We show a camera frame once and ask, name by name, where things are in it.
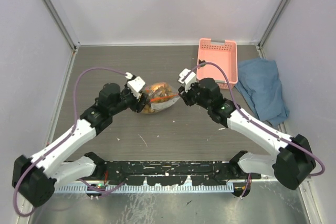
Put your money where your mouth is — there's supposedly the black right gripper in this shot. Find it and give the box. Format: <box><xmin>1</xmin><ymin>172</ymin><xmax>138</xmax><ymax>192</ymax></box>
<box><xmin>178</xmin><ymin>80</ymin><xmax>211</xmax><ymax>111</ymax></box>

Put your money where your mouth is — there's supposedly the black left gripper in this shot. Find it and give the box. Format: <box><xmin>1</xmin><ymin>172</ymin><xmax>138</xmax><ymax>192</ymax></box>
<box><xmin>110</xmin><ymin>80</ymin><xmax>150</xmax><ymax>115</ymax></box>

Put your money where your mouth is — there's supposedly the clear zip bag orange zipper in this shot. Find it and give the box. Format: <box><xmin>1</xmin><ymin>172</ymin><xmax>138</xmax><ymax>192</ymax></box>
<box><xmin>139</xmin><ymin>81</ymin><xmax>182</xmax><ymax>115</ymax></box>

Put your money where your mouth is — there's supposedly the brown longan bunch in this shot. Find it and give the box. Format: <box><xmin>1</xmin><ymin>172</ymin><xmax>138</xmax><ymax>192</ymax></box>
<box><xmin>141</xmin><ymin>83</ymin><xmax>174</xmax><ymax>114</ymax></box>

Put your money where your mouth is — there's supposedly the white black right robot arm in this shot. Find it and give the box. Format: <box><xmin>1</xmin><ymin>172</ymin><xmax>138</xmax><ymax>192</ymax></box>
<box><xmin>178</xmin><ymin>78</ymin><xmax>316</xmax><ymax>190</ymax></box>

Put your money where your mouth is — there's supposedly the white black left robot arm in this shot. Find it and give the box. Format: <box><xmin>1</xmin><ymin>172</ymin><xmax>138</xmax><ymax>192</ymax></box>
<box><xmin>12</xmin><ymin>78</ymin><xmax>148</xmax><ymax>207</ymax></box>

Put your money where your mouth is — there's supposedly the small green leaf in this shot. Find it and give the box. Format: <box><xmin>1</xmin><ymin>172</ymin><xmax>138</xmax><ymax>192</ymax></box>
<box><xmin>198</xmin><ymin>60</ymin><xmax>205</xmax><ymax>67</ymax></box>

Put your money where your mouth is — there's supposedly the pink plastic basket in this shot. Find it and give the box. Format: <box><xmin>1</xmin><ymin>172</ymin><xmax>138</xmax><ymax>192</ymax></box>
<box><xmin>196</xmin><ymin>38</ymin><xmax>238</xmax><ymax>89</ymax></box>

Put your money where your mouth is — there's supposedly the blue cloth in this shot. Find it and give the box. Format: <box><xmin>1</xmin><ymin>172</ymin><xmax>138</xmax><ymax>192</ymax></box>
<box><xmin>236</xmin><ymin>58</ymin><xmax>289</xmax><ymax>127</ymax></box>

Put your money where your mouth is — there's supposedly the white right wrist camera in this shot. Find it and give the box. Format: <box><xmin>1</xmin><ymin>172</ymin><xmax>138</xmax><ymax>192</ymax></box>
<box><xmin>178</xmin><ymin>68</ymin><xmax>197</xmax><ymax>92</ymax></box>

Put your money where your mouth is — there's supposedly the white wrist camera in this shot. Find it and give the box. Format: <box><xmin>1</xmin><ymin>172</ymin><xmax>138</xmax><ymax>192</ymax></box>
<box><xmin>178</xmin><ymin>68</ymin><xmax>197</xmax><ymax>92</ymax></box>
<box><xmin>125</xmin><ymin>72</ymin><xmax>145</xmax><ymax>99</ymax></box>

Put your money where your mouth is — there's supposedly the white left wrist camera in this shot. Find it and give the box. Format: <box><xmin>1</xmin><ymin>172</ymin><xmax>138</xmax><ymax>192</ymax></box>
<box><xmin>125</xmin><ymin>72</ymin><xmax>145</xmax><ymax>99</ymax></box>

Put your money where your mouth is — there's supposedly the aluminium front rail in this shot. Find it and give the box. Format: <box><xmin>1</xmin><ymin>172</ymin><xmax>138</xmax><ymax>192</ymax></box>
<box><xmin>25</xmin><ymin>159</ymin><xmax>312</xmax><ymax>183</ymax></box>

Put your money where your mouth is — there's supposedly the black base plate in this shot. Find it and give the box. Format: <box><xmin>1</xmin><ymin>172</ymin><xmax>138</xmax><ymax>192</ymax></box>
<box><xmin>84</xmin><ymin>161</ymin><xmax>248</xmax><ymax>186</ymax></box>

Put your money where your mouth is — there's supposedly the white slotted cable duct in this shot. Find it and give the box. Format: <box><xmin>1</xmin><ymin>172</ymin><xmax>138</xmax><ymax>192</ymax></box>
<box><xmin>55</xmin><ymin>182</ymin><xmax>234</xmax><ymax>194</ymax></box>

